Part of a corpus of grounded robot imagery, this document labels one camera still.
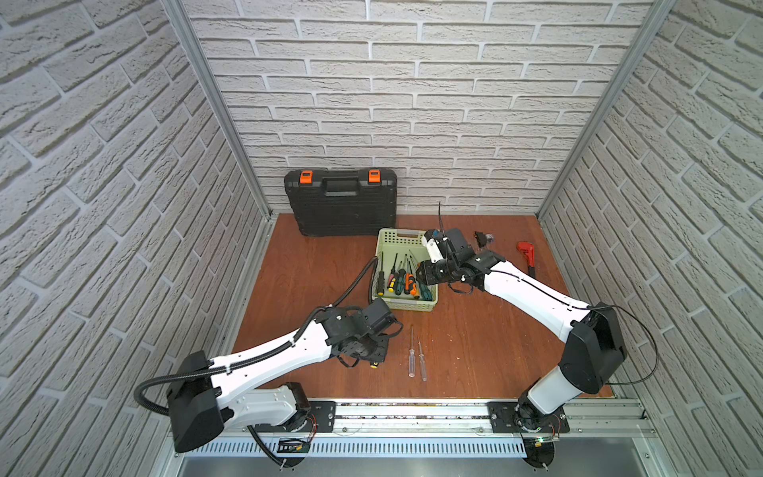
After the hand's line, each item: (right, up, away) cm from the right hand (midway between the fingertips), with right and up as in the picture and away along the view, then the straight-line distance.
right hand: (426, 272), depth 85 cm
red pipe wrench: (+41, +6, +22) cm, 47 cm away
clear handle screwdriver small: (-1, -26, -2) cm, 26 cm away
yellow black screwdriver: (-10, -4, +11) cm, 15 cm away
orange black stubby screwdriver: (-5, -6, +10) cm, 13 cm away
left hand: (-11, -19, -10) cm, 24 cm away
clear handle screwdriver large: (-4, -25, -1) cm, 25 cm away
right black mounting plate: (+18, -36, -11) cm, 42 cm away
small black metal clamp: (+25, +10, +25) cm, 37 cm away
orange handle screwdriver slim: (-4, -4, +13) cm, 14 cm away
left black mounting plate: (-28, -36, -11) cm, 47 cm away
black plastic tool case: (-26, +22, +13) cm, 37 cm away
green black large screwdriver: (+1, -8, +9) cm, 12 cm away
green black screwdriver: (-7, -3, +13) cm, 15 cm away
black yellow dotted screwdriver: (-14, -4, +13) cm, 19 cm away
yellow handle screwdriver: (-2, -8, +10) cm, 13 cm away
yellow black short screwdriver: (-15, -22, -12) cm, 29 cm away
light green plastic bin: (-6, +9, +22) cm, 25 cm away
